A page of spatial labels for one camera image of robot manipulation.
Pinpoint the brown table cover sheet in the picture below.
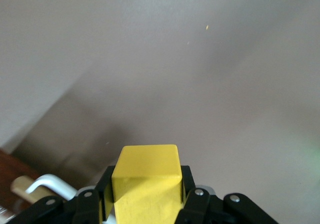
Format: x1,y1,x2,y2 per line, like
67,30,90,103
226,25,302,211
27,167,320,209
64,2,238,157
0,0,320,224

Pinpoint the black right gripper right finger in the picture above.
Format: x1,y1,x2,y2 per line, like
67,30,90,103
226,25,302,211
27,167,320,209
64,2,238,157
174,165,277,224

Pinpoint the tan wooden strip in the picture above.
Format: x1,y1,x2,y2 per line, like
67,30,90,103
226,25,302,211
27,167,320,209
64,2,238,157
10,175,41,197

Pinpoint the white metal drawer handle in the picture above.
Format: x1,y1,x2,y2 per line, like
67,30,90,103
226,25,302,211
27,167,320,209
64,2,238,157
24,173,79,202

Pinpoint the wooden drawer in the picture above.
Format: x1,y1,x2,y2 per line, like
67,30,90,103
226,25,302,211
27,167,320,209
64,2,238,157
0,147,76,219

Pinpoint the yellow wooden block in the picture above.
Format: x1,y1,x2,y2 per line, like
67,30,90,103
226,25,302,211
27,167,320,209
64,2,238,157
103,144,186,224

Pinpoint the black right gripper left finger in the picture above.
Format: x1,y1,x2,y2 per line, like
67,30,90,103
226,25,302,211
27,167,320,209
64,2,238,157
14,165,118,224

